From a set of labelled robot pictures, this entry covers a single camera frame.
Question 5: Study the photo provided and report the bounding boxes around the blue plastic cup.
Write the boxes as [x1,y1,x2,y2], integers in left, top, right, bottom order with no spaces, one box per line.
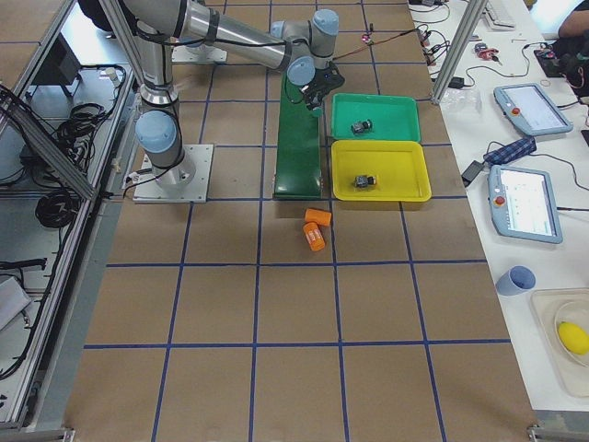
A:
[495,265,537,297]

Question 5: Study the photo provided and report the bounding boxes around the red black power cable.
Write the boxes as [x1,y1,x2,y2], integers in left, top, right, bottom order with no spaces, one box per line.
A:
[333,28,422,61]

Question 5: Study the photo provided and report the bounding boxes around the near teach pendant tablet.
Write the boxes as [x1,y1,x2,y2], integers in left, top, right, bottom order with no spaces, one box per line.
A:
[488,165,563,244]

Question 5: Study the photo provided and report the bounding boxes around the beige plastic bin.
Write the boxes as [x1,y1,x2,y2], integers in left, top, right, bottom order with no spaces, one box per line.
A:
[530,288,588,398]

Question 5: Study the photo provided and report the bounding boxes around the far teach pendant tablet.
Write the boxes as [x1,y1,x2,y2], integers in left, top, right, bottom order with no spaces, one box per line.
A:
[493,83,573,136]

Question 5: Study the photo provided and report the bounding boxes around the plain orange cylinder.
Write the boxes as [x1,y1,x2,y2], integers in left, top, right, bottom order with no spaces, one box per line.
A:
[305,208,332,227]

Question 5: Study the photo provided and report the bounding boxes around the blue checkered pouch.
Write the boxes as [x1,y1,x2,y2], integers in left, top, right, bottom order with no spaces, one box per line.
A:
[483,137,537,166]

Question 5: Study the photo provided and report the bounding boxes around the aluminium frame post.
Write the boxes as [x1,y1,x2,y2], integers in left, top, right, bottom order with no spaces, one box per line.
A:
[431,0,487,105]

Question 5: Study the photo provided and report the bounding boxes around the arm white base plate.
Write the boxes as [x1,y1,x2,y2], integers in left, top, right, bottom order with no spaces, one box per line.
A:
[133,144,214,204]
[172,45,227,64]

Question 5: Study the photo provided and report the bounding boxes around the teach pendant tablet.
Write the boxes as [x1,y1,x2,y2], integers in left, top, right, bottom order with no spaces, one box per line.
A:
[493,83,573,136]
[488,165,563,244]

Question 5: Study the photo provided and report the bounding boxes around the green plastic tray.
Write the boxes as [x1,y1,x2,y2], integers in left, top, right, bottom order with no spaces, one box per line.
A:
[331,93,422,143]

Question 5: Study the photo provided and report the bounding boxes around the green conveyor belt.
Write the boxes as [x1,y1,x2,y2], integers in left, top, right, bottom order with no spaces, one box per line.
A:
[273,74,322,200]

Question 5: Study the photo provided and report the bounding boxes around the yellow lemon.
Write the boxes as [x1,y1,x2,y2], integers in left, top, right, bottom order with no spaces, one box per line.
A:
[557,321,588,355]

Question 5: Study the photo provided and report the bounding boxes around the orange cylinder with numbers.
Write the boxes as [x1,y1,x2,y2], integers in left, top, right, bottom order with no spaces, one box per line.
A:
[303,222,326,251]

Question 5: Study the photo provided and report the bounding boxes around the yellow plastic tray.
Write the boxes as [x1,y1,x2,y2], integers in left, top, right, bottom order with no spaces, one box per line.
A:
[331,140,432,203]

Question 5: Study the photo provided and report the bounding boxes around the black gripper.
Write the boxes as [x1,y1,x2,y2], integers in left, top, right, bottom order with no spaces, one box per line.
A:
[301,62,345,111]

